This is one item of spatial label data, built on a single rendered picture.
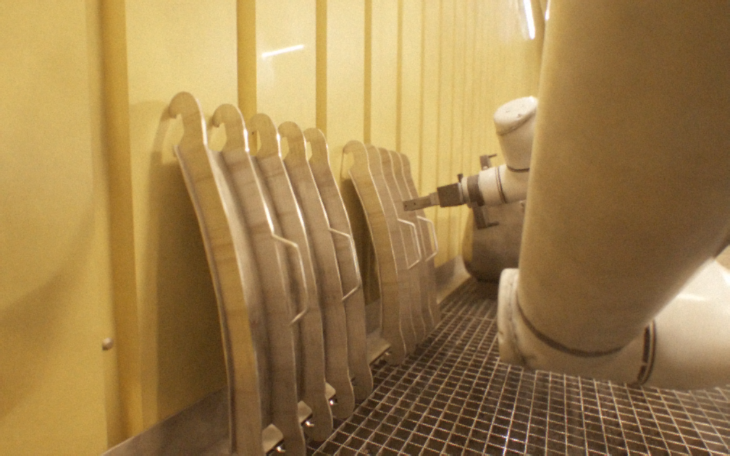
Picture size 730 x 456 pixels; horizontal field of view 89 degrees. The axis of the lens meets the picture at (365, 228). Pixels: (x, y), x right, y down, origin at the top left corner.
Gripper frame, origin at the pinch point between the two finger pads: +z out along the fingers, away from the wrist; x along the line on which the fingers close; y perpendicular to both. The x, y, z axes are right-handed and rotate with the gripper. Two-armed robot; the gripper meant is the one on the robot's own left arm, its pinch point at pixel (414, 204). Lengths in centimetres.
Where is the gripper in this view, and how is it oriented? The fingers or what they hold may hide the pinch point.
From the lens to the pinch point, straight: 95.8
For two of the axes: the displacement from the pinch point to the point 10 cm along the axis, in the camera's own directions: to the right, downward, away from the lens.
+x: -4.6, 0.7, -8.8
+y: -1.9, -9.8, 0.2
